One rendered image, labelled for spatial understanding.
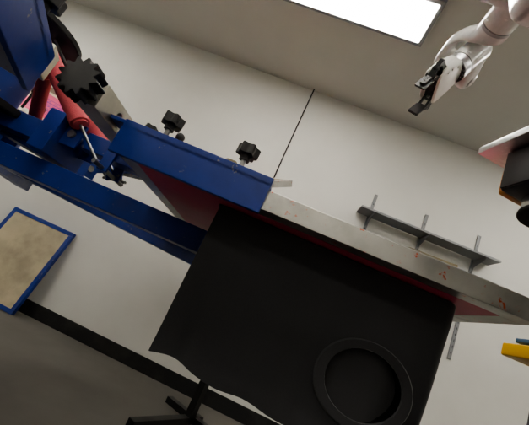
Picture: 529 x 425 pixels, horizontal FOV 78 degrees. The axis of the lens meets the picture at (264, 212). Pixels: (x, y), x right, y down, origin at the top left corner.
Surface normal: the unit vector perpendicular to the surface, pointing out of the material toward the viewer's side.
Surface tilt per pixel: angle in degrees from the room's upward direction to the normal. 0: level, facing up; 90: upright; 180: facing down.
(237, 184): 90
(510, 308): 90
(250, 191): 90
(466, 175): 90
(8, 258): 79
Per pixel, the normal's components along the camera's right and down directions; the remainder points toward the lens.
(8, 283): 0.08, -0.45
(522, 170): -0.89, -0.44
